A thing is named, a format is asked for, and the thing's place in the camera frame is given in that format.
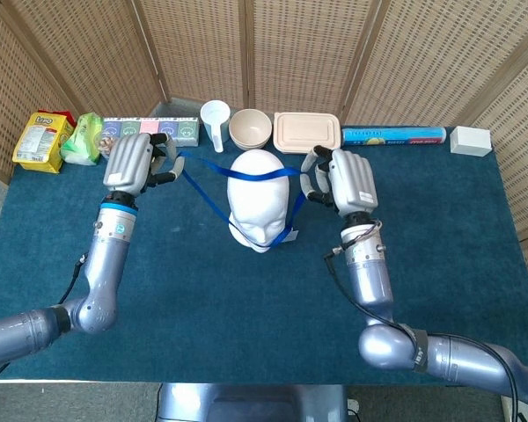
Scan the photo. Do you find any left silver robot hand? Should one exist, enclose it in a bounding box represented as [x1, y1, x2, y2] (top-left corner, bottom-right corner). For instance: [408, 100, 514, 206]
[102, 132, 187, 197]

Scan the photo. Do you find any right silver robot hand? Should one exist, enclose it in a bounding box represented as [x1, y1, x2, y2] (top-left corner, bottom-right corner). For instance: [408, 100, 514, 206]
[300, 144, 378, 217]

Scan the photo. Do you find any blue lanyard with badge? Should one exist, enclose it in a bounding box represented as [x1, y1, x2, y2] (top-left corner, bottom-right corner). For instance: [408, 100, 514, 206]
[175, 151, 309, 248]

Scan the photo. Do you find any clear jar with sticks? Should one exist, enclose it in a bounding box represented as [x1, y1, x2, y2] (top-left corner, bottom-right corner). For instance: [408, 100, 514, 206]
[97, 135, 116, 160]

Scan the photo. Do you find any green pastel cube box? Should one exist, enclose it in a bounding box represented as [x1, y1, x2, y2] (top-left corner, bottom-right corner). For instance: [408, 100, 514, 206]
[177, 116, 202, 148]
[121, 116, 142, 138]

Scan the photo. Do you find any purple pastel cube box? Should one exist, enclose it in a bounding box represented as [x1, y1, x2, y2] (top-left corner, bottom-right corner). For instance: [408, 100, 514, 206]
[158, 116, 180, 144]
[102, 116, 123, 144]

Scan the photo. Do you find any green white plastic bag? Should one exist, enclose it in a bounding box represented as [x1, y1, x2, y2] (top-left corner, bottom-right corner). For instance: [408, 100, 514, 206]
[60, 112, 105, 167]

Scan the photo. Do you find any blue plastic food wrap roll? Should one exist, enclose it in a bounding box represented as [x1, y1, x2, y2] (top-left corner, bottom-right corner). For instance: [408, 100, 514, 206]
[341, 126, 448, 148]

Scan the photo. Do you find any beige lidded lunch box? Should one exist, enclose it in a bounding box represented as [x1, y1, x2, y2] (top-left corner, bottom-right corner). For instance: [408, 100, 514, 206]
[273, 112, 342, 156]

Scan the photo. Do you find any yellow Lipo snack bag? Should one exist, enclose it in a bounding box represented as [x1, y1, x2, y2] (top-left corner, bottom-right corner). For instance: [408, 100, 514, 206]
[11, 109, 77, 175]

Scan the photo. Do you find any white foam mannequin head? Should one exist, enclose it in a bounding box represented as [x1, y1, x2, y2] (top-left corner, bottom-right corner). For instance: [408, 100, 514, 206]
[227, 149, 290, 254]

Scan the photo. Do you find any beige bowl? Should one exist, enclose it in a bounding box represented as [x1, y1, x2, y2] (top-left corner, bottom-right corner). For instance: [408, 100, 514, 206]
[228, 108, 274, 151]

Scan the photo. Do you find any white rectangular box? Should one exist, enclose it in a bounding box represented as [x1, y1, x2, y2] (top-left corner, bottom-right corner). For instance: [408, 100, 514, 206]
[449, 126, 493, 157]

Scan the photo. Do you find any woven rattan folding screen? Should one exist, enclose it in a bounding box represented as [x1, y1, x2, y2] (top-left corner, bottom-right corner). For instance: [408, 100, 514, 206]
[0, 0, 528, 344]

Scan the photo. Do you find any teal table cloth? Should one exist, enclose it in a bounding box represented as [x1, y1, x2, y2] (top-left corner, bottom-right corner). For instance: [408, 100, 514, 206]
[0, 144, 528, 386]

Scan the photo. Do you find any grey robot torso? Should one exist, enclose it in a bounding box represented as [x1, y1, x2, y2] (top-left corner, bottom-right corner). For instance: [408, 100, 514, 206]
[156, 382, 348, 422]

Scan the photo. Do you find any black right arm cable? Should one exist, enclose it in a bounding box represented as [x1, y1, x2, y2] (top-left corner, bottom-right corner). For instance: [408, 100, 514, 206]
[323, 222, 520, 401]

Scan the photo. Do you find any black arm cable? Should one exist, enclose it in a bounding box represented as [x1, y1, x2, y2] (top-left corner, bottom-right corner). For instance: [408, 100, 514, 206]
[323, 222, 520, 401]
[0, 252, 90, 388]

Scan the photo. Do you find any white light-blue handled cup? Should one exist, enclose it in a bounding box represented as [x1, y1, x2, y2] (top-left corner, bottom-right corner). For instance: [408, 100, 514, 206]
[200, 99, 231, 154]

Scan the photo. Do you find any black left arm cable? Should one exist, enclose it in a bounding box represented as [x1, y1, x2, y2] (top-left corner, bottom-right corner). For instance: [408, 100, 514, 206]
[0, 252, 90, 388]

